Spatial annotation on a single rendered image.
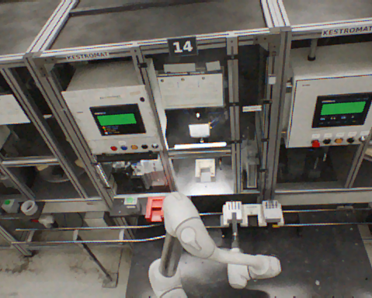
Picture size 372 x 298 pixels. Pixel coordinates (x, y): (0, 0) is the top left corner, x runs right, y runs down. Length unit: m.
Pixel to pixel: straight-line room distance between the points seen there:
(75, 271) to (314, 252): 2.03
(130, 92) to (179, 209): 0.60
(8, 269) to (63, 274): 0.56
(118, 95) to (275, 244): 1.37
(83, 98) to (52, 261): 2.03
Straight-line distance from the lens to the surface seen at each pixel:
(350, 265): 2.32
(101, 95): 1.66
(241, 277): 1.91
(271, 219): 2.10
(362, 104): 1.75
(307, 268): 2.25
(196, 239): 1.38
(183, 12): 1.74
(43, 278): 3.38
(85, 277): 3.20
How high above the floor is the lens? 2.72
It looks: 47 degrees down
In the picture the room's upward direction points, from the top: 11 degrees counter-clockwise
